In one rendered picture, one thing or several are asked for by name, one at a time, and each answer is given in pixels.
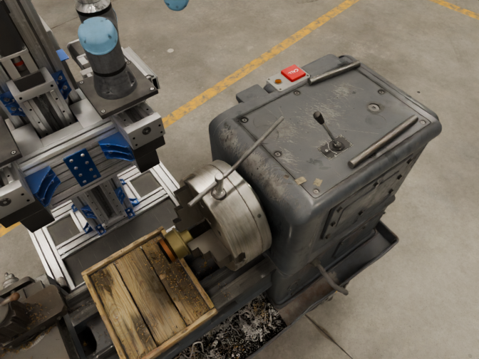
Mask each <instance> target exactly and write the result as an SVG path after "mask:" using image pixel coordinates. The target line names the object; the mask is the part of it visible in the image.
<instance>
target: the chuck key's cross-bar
mask: <svg viewBox="0 0 479 359"><path fill-rule="evenodd" d="M283 120H284V117H282V116H281V117H280V118H279V119H278V120H277V121H276V122H275V123H274V124H273V125H272V126H271V127H270V128H269V129H268V131H266V133H265V134H263V136H261V138H260V139H258V141H256V143H255V144H253V146H251V148H250V149H248V151H246V153H244V154H243V156H241V158H239V159H238V161H236V163H235V164H234V165H233V166H232V167H231V168H229V169H228V171H226V172H225V173H224V174H223V175H224V179H225V178H226V177H228V176H229V175H230V174H231V173H233V172H234V171H235V170H236V169H237V168H238V167H239V166H240V165H241V164H242V163H243V162H244V161H245V160H246V159H247V157H248V156H249V155H250V154H251V153H252V152H253V151H254V150H255V149H256V148H257V147H258V146H259V145H260V144H261V143H262V142H263V141H264V140H265V139H266V138H267V137H268V136H269V135H270V134H271V133H272V132H273V131H274V129H275V128H276V127H277V126H278V125H279V124H280V123H281V122H282V121H283ZM217 185H218V183H216V181H214V182H213V183H212V184H211V185H210V186H208V187H207V188H206V189H204V190H203V191H202V192H201V193H199V194H198V195H197V196H196V197H195V198H194V199H192V200H191V201H190V202H189V203H187V205H188V206H189V207H192V206H193V205H194V204H195V203H197V202H198V201H199V200H200V199H202V198H203V197H204V196H205V195H206V194H207V193H208V192H210V191H211V190H212V189H213V188H215V187H216V186H217Z"/></svg>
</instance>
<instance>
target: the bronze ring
mask: <svg viewBox="0 0 479 359"><path fill-rule="evenodd" d="M192 240H193V237H192V235H191V233H190V232H189V231H188V230H187V229H186V230H184V231H182V232H179V231H176V229H175V228H174V227H173V228H172V231H169V232H168V233H167V234H165V235H164V239H160V240H159V241H158V242H156V243H157V245H158V246H159V248H160V250H161V251H162V252H163V254H164V255H165V258H166V259H167V260H168V262H169V263H170V264H171V263H174V262H175V261H176V259H179V260H181V259H182V258H183V257H185V256H187V255H188V254H189V255H191V253H190V250H189V248H188V245H187V243H188V242H190V241H192Z"/></svg>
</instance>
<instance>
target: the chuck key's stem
mask: <svg viewBox="0 0 479 359"><path fill-rule="evenodd" d="M215 181H216V183H218V185H217V186H216V187H215V191H216V193H215V194H216V195H217V196H218V197H219V196H220V195H221V194H222V190H223V184H224V175H223V174H222V173H220V172H218V173H217V174H215Z"/></svg>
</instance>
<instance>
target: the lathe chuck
mask: <svg viewBox="0 0 479 359"><path fill-rule="evenodd" d="M218 172H220V171H219V170H218V169H217V168H215V167H213V166H212V165H205V166H204V167H202V168H200V169H198V170H197V171H195V172H193V173H191V174H189V175H188V176H186V177H183V178H182V179H181V180H180V188H181V187H183V186H186V185H185V183H184V182H183V180H186V178H188V177H191V176H193V177H195V178H193V179H189V180H188V181H187V184H188V186H189V188H190V190H191V192H192V194H193V196H194V197H196V196H197V195H198V194H199V193H201V192H202V191H203V190H204V189H206V188H207V187H208V186H210V185H211V184H212V183H213V182H214V181H215V174H217V173H218ZM220 173H221V172H220ZM214 189H215V188H213V189H212V190H211V191H210V192H208V193H207V194H206V195H205V196H204V197H203V198H202V199H200V200H199V201H198V202H197V205H198V207H199V208H200V211H201V212H202V215H203V216H204V219H202V220H201V221H199V222H198V223H196V226H197V225H198V224H200V223H202V222H204V221H205V219H206V220H207V222H208V223H209V225H210V226H211V228H212V230H213V232H214V233H215V234H216V236H217V237H218V238H219V240H220V241H221V242H222V243H223V244H224V245H225V247H226V248H227V250H228V251H229V252H230V253H231V255H233V257H234V258H237V257H238V255H239V254H241V253H243V254H244V259H243V261H241V262H238V263H237V264H235V262H234V261H231V262H229V263H228V264H227V265H226V267H227V268H229V269H230V270H232V271H236V270H238V269H239V268H241V267H242V266H244V265H245V264H247V263H248V262H250V261H251V260H253V259H254V258H255V257H257V256H259V255H260V254H261V253H262V240H261V236H260V234H259V230H258V228H257V225H256V223H255V221H254V218H253V216H252V214H251V212H250V210H249V209H248V207H247V205H246V204H245V202H244V200H243V198H242V197H241V196H240V194H239V192H238V191H237V190H236V189H235V187H234V186H233V184H232V183H231V182H230V181H229V180H228V179H227V178H225V179H224V184H223V190H224V191H225V196H224V197H223V198H222V199H216V198H215V197H213V195H212V193H213V191H214Z"/></svg>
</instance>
